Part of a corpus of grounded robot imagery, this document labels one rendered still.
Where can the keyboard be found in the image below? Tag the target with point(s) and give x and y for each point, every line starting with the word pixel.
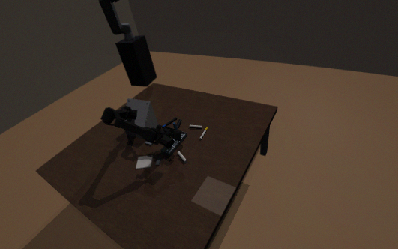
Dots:
pixel 170 151

